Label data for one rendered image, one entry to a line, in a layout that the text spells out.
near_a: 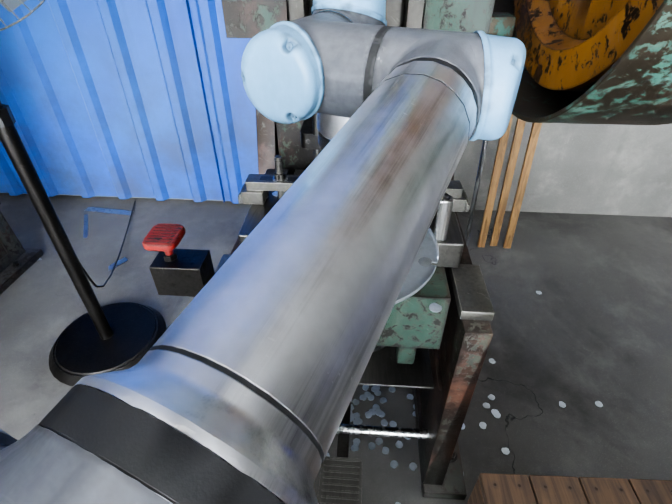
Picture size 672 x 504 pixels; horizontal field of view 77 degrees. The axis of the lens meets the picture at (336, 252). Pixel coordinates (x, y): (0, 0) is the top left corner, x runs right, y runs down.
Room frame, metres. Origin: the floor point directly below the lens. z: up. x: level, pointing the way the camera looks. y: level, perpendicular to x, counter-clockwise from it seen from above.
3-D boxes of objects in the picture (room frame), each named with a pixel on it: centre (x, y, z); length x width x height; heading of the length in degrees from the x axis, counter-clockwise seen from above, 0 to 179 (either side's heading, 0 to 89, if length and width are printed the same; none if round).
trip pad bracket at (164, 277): (0.62, 0.29, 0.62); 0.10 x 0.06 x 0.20; 86
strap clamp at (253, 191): (0.84, 0.13, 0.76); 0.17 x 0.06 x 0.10; 86
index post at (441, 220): (0.68, -0.20, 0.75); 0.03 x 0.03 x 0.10; 86
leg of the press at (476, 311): (0.94, -0.31, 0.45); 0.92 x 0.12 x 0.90; 176
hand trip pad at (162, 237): (0.62, 0.31, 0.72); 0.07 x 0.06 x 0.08; 176
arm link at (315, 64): (0.40, 0.01, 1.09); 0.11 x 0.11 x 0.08; 65
